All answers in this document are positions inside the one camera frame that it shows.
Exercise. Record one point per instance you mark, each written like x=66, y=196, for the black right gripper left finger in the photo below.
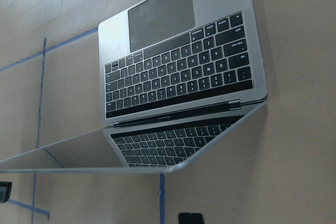
x=5, y=191

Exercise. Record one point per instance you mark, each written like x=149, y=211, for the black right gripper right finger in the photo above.
x=190, y=218

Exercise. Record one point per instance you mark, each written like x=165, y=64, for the silver grey laptop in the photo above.
x=176, y=76

